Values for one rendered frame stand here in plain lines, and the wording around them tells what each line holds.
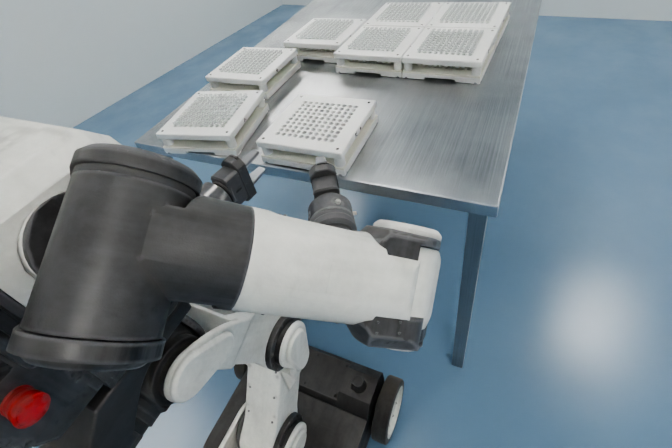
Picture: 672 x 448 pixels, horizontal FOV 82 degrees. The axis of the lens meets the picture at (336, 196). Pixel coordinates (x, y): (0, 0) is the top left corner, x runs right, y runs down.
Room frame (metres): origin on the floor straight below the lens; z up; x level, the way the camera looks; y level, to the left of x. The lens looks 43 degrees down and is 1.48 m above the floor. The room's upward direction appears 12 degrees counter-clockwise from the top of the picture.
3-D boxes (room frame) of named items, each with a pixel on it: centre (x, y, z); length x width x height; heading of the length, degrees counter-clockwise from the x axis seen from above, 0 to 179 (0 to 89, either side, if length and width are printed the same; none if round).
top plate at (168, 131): (1.07, 0.31, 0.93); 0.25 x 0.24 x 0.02; 67
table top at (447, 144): (1.45, -0.27, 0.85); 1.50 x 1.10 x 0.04; 147
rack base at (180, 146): (1.07, 0.31, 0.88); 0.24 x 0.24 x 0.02; 67
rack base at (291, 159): (0.89, 0.01, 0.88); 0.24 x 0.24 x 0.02; 58
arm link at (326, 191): (0.57, 0.02, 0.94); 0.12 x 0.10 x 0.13; 179
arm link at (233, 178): (0.68, 0.24, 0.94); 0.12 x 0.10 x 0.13; 139
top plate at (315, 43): (1.53, -0.09, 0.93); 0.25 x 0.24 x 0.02; 55
